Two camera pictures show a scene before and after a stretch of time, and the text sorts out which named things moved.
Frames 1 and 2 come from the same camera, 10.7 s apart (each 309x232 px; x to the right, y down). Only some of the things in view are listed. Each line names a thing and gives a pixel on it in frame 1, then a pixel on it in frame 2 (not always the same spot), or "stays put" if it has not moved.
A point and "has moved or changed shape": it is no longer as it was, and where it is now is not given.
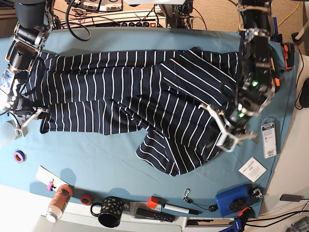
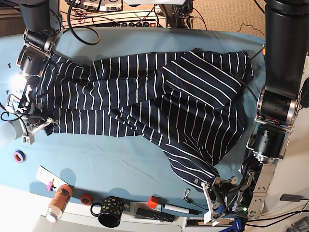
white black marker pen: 171,207 stays put
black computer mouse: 304,98 stays put
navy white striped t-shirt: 161,93 has moved or changed shape
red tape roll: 86,199 stays put
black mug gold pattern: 109,211 stays put
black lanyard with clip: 211,208 stays put
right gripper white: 227,141 -> 213,193
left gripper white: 37,110 -> 49,120
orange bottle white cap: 59,203 stays put
